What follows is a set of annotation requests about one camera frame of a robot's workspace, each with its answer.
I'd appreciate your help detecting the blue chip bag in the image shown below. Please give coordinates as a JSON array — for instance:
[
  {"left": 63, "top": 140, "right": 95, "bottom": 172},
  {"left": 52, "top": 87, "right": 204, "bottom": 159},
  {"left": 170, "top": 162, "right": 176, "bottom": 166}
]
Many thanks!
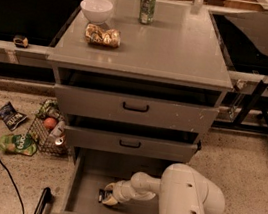
[{"left": 0, "top": 101, "right": 27, "bottom": 131}]

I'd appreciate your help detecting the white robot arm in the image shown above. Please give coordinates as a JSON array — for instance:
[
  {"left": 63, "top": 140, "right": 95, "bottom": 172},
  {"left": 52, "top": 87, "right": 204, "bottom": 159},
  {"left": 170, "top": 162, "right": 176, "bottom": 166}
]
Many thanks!
[{"left": 102, "top": 163, "right": 225, "bottom": 214}]

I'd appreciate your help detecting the black folded object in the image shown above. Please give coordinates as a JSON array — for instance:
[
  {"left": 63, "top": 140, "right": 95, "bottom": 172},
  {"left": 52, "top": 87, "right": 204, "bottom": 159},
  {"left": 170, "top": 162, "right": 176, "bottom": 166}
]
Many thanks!
[{"left": 34, "top": 187, "right": 54, "bottom": 214}]

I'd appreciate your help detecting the black cable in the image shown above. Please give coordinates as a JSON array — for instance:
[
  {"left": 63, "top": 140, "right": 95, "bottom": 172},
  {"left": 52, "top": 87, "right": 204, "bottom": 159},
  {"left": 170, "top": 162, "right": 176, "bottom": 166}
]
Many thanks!
[{"left": 0, "top": 133, "right": 39, "bottom": 214}]

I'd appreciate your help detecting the soda can in basket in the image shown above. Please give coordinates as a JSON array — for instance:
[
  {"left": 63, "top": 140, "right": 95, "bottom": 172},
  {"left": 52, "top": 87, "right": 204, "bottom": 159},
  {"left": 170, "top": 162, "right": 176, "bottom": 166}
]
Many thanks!
[{"left": 54, "top": 136, "right": 67, "bottom": 152}]

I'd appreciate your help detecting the black stand table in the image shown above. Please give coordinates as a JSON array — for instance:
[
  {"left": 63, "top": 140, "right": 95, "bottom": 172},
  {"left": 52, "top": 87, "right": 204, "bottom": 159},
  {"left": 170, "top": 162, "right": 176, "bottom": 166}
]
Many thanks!
[{"left": 214, "top": 11, "right": 268, "bottom": 134}]

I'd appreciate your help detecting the grey top drawer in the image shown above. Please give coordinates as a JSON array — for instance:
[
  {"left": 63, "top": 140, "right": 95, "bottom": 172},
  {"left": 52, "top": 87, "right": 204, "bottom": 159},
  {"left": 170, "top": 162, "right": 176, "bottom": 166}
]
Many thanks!
[{"left": 55, "top": 84, "right": 218, "bottom": 134}]

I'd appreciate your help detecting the wire basket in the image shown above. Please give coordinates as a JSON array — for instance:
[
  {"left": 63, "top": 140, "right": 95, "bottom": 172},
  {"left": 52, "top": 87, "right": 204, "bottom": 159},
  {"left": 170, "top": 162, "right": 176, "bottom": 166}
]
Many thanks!
[{"left": 28, "top": 99, "right": 69, "bottom": 156}]

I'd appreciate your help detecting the grey drawer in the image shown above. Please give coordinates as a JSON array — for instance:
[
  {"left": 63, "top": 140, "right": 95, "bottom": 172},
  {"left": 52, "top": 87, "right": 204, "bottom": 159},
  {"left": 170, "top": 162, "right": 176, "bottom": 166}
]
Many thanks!
[
  {"left": 50, "top": 143, "right": 199, "bottom": 214},
  {"left": 55, "top": 84, "right": 218, "bottom": 134},
  {"left": 64, "top": 126, "right": 197, "bottom": 163}
]

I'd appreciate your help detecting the green soda can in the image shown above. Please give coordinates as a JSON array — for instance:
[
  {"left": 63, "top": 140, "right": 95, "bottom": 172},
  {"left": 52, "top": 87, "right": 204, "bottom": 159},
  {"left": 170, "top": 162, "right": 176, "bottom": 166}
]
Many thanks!
[{"left": 139, "top": 0, "right": 156, "bottom": 25}]

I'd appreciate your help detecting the grey drawer cabinet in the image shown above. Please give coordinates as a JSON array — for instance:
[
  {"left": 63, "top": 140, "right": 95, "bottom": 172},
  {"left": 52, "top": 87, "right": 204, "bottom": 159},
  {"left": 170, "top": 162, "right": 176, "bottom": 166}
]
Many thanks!
[{"left": 32, "top": 0, "right": 246, "bottom": 181}]

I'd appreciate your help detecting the brown snack bag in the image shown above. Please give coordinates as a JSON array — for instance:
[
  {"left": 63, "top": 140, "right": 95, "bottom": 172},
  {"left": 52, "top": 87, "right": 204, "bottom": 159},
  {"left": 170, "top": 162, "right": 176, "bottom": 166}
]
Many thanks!
[{"left": 85, "top": 23, "right": 121, "bottom": 48}]

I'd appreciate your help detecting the grey middle drawer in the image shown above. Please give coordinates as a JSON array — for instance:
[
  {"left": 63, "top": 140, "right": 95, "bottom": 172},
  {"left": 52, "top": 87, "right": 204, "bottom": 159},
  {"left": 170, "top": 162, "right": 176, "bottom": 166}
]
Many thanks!
[{"left": 64, "top": 126, "right": 197, "bottom": 163}]

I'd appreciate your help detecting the white bowl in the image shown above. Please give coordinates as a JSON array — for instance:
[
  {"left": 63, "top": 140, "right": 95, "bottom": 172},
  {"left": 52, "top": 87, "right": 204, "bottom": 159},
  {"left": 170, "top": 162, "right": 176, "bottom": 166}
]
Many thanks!
[{"left": 80, "top": 0, "right": 113, "bottom": 25}]

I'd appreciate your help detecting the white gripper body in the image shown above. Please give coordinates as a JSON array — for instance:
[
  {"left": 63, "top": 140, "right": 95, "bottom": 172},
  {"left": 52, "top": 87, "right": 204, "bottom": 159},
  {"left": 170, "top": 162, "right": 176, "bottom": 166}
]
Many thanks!
[{"left": 112, "top": 180, "right": 136, "bottom": 203}]

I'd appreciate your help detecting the tape measure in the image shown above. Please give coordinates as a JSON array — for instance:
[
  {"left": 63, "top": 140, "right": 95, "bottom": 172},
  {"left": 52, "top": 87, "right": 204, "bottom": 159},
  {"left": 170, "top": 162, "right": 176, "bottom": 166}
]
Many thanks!
[{"left": 13, "top": 35, "right": 29, "bottom": 48}]

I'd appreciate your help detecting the dark blueberry rxbar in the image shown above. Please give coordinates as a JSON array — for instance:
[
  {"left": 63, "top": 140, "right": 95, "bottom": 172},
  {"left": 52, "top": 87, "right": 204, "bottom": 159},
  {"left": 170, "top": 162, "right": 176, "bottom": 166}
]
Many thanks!
[{"left": 98, "top": 189, "right": 110, "bottom": 203}]

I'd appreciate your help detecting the green snack bag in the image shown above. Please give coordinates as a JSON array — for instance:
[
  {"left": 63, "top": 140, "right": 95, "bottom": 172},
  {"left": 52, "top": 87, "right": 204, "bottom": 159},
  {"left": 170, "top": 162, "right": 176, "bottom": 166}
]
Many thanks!
[{"left": 0, "top": 133, "right": 37, "bottom": 156}]

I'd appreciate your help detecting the orange fruit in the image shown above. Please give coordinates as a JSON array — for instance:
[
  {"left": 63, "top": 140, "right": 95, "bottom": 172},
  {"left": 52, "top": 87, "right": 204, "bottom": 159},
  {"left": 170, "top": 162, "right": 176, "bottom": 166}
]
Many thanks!
[{"left": 43, "top": 117, "right": 58, "bottom": 130}]

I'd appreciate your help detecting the grey bottom drawer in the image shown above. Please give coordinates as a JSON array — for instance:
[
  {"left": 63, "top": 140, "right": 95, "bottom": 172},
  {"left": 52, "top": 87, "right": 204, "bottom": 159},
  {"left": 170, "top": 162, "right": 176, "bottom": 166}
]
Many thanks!
[{"left": 50, "top": 143, "right": 199, "bottom": 214}]

